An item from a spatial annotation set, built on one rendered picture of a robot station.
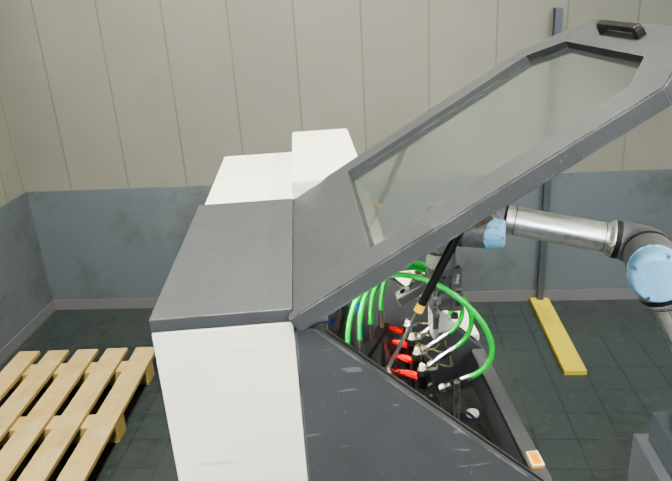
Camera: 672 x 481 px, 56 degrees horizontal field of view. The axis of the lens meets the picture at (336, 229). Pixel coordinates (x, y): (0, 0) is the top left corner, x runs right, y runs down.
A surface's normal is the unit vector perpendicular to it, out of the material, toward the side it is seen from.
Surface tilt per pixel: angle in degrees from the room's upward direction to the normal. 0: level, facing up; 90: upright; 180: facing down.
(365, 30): 90
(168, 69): 90
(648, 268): 84
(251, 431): 90
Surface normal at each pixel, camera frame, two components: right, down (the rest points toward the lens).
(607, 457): -0.06, -0.93
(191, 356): 0.06, 0.36
